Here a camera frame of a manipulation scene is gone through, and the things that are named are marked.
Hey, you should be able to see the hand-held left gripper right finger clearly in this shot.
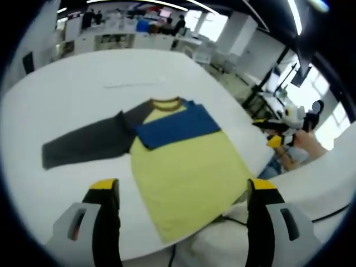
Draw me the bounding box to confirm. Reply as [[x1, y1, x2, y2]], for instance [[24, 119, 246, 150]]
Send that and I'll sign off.
[[244, 179, 320, 267]]

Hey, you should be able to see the blue bin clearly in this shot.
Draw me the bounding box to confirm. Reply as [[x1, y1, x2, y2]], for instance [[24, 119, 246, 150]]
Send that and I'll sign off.
[[136, 19, 150, 33]]

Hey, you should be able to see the black floor cable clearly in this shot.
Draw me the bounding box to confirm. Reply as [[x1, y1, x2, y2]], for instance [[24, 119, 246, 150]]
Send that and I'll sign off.
[[167, 244, 177, 267], [311, 204, 352, 223], [219, 215, 249, 226]]

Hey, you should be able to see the person's right hand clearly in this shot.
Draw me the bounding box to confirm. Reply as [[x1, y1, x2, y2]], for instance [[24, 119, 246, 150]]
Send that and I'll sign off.
[[294, 130, 312, 148]]

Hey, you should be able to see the long ceiling light strip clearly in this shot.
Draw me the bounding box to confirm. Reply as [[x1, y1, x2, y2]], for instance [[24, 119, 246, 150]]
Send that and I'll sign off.
[[86, 0, 220, 14]]

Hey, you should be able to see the straight ceiling light strip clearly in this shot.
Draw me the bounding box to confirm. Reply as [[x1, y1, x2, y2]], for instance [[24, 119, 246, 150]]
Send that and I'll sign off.
[[288, 0, 303, 36]]

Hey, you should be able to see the black frame desk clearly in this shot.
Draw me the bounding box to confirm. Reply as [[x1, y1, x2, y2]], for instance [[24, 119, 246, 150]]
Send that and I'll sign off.
[[241, 46, 290, 123]]

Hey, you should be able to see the yellow garment with coloured sleeves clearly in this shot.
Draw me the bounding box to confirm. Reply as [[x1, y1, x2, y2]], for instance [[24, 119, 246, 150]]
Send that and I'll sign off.
[[41, 96, 255, 245]]

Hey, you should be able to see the plain white pillar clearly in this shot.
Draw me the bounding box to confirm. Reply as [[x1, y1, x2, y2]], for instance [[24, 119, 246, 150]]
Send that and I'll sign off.
[[219, 12, 258, 61]]

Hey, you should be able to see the dark hanging monitor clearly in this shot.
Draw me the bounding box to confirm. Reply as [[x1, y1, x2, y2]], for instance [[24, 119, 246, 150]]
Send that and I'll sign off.
[[290, 62, 312, 87]]

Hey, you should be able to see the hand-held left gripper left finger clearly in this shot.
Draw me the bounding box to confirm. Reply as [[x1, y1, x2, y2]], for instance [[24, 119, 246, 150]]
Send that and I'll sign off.
[[46, 179, 122, 267]]

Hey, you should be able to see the white pillar with black panel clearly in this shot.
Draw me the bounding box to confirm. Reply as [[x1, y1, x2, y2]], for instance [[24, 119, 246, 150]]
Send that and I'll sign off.
[[15, 0, 61, 75]]

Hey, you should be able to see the white metal rack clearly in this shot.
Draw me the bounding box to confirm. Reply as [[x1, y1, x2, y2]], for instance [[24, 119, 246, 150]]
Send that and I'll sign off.
[[194, 41, 223, 73]]

